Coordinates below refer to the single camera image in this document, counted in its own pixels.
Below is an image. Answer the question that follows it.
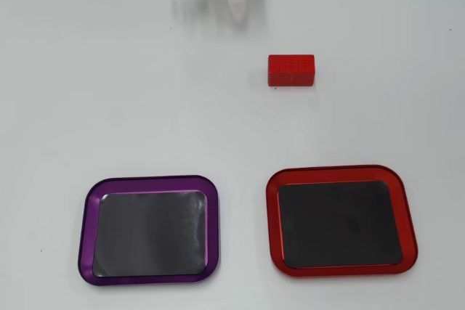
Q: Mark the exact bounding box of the red metal tray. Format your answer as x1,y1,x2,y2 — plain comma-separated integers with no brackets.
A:
265,164,419,279

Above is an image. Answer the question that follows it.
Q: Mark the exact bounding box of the red rectangular block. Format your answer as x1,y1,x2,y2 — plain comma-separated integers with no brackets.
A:
267,54,315,88

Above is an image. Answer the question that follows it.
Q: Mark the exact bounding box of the purple metal tray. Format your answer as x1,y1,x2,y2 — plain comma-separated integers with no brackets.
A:
77,175,222,287

